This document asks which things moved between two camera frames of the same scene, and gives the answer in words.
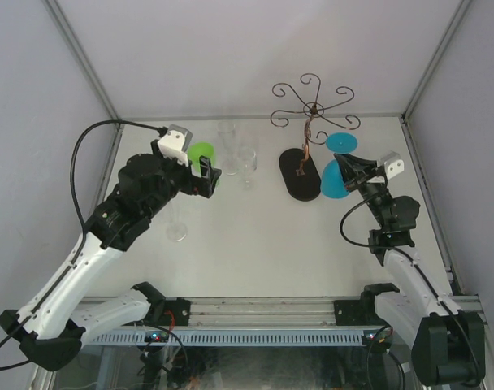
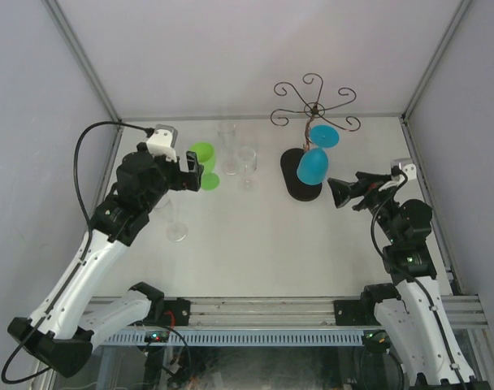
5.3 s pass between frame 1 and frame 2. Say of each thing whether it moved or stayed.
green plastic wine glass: stayed
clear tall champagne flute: stayed
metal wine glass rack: stayed
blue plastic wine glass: moved
